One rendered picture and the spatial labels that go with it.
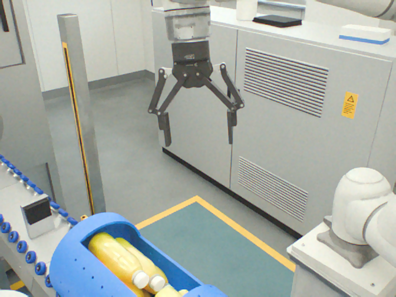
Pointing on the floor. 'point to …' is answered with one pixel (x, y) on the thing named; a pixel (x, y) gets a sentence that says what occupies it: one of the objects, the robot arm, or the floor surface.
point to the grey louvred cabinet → (283, 115)
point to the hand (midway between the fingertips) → (198, 138)
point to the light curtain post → (82, 109)
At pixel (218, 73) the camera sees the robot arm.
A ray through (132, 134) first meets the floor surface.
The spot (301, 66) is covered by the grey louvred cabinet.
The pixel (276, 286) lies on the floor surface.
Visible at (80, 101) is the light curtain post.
